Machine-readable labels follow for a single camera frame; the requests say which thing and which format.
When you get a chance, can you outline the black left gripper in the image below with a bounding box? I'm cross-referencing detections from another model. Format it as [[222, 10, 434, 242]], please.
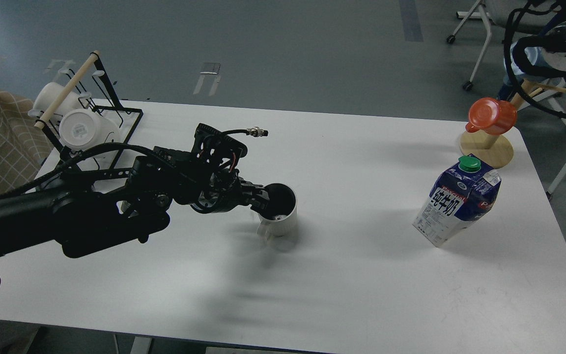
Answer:
[[185, 172, 270, 214]]

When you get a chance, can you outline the white ribbed mug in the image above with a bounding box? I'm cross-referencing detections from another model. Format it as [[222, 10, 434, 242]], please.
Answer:
[[256, 183, 297, 247]]

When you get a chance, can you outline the blue white milk carton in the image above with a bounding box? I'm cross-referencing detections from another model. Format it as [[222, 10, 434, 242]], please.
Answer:
[[412, 154, 502, 247]]

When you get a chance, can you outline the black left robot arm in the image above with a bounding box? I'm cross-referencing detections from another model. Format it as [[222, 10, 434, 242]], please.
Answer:
[[0, 123, 276, 284]]

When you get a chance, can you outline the white cup on rack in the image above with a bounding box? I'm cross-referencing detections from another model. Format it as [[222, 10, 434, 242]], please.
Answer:
[[58, 109, 121, 151]]

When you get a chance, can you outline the white cup rear rack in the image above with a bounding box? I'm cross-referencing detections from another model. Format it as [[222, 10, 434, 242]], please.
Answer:
[[32, 82, 88, 119]]

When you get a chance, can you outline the wooden cup tree stand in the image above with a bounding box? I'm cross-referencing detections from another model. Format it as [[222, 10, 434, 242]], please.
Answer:
[[460, 79, 566, 170]]

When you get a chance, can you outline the orange plastic cup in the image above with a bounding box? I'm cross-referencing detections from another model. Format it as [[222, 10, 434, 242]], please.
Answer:
[[465, 98, 517, 135]]

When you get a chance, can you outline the blue cup on stand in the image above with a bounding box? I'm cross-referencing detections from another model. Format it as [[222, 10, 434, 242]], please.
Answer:
[[503, 42, 559, 82]]

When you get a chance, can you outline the beige checkered cloth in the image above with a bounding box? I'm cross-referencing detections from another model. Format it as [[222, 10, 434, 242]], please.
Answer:
[[0, 89, 53, 194]]

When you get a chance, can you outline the white office chair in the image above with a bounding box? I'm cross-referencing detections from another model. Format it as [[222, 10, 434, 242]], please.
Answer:
[[446, 0, 566, 200]]

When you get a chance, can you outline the black wire cup rack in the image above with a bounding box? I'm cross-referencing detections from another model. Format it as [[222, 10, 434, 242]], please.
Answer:
[[28, 50, 143, 163]]

